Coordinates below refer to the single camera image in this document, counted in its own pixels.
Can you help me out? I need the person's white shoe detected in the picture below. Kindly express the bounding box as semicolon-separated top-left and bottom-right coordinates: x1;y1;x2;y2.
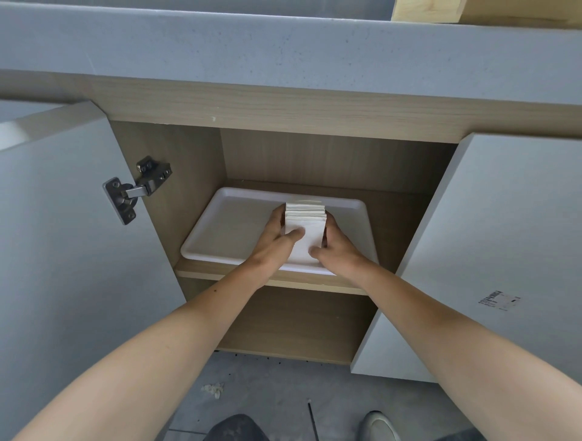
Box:
360;411;402;441

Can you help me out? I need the light wooden board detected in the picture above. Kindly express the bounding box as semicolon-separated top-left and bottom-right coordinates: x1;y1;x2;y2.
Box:
391;0;582;29

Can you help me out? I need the person's right hand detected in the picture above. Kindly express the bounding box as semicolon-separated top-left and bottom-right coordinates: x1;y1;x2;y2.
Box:
309;212;366;277

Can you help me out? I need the wooden cabinet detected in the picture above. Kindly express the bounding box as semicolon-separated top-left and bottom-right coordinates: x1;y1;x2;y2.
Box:
0;69;582;366

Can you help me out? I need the person's left forearm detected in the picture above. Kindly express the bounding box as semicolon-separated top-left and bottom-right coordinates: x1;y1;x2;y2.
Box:
14;261;278;441

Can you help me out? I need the grey countertop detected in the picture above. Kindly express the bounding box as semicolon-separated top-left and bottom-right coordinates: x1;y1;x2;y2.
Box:
0;0;582;120

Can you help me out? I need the stack of white napkins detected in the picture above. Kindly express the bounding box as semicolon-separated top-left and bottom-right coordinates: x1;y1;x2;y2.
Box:
284;203;329;269

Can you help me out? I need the person's left hand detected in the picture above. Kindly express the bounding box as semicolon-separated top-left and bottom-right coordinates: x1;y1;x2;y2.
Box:
246;204;306;274

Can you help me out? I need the person's right forearm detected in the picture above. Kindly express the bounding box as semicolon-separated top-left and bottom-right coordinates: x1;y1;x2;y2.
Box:
339;261;582;441

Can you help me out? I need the white plastic tray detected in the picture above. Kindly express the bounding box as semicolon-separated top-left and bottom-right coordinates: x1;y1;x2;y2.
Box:
180;187;379;276

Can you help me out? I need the white cabinet door with label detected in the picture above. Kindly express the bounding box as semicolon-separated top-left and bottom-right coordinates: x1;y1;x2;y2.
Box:
350;132;582;384

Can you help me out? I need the metal cabinet hinge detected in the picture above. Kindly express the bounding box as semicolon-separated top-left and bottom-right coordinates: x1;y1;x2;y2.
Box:
103;156;172;226

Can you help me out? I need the white cabinet door with hinge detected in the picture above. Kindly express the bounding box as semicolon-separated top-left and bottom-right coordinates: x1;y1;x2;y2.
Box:
0;101;188;441

